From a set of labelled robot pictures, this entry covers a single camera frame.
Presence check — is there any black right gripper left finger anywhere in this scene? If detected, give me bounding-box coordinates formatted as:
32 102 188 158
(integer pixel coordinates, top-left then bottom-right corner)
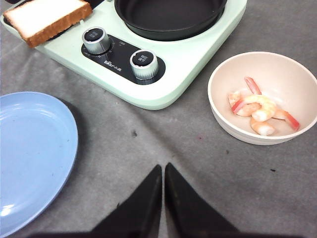
92 165 162 238

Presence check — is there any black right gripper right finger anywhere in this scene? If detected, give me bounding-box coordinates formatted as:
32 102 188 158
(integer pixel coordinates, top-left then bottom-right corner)
164 163 238 238

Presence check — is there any white bread slice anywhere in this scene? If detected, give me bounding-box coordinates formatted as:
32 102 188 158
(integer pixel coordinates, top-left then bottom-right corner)
3 0 93 48

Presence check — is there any pink shrimp lower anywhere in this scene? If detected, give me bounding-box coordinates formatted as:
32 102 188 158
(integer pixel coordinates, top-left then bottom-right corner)
250 109 300 136

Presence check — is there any pink shrimp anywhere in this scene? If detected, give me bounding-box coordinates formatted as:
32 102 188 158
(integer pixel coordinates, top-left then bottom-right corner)
231 94 277 122
228 76 262 117
250 109 300 136

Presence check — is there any pink shrimp middle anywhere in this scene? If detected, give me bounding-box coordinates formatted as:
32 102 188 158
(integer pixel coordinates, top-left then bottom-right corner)
231 94 277 122

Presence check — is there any pink shrimp upper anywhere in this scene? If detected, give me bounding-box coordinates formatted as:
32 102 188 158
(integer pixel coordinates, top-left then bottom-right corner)
228 76 262 117

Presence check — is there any mint green breakfast maker base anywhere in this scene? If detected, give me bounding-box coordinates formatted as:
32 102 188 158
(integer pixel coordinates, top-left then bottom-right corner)
37 0 247 110

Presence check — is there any blue plastic plate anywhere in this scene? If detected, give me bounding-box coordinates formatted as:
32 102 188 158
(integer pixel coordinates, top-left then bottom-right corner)
0 91 78 238

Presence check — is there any beige ribbed bowl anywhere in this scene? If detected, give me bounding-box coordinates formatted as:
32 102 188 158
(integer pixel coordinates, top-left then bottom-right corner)
208 52 317 145

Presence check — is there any right silver control knob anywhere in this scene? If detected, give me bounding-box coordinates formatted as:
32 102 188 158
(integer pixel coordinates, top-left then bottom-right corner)
129 50 159 80

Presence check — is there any silver control knob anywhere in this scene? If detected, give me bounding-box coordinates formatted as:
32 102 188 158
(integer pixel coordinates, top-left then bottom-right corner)
129 50 159 80
82 27 111 55

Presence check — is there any left silver control knob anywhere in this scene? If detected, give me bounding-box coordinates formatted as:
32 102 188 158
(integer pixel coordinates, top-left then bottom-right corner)
82 27 111 55

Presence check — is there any black round frying pan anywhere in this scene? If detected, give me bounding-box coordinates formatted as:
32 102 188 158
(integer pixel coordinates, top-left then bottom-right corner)
114 0 227 41

